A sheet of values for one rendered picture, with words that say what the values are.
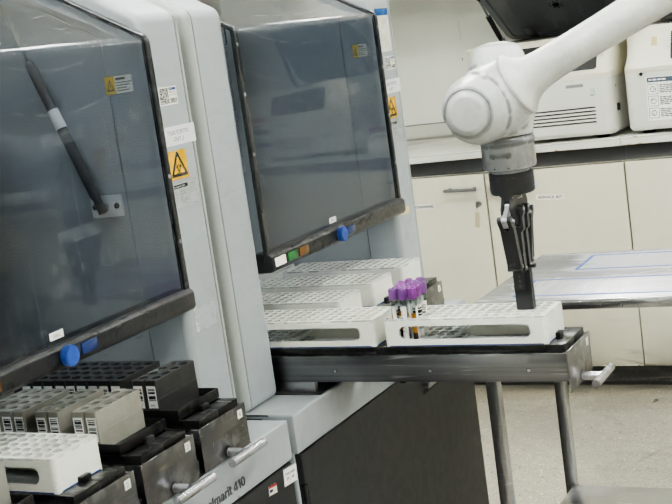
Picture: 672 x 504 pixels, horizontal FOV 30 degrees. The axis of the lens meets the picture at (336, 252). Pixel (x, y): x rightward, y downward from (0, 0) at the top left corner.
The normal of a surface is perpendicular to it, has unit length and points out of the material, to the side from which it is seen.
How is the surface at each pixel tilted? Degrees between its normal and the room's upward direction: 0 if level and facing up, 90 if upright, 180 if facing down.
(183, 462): 90
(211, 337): 90
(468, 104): 94
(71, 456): 90
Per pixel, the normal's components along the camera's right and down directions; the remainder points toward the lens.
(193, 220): 0.89, -0.05
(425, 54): -0.44, 0.21
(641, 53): -0.44, -0.33
